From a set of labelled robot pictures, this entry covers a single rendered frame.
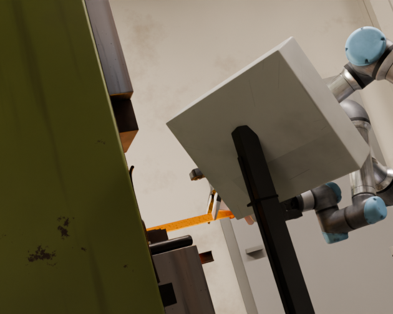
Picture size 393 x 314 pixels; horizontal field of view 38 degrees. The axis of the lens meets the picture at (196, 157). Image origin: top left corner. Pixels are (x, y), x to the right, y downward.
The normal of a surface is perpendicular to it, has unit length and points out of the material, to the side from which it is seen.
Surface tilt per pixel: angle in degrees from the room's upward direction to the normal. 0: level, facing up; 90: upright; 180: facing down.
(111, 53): 90
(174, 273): 90
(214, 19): 90
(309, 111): 120
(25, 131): 90
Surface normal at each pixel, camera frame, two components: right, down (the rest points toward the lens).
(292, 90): -0.48, 0.48
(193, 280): 0.29, -0.32
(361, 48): -0.49, -0.20
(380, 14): 0.04, -0.26
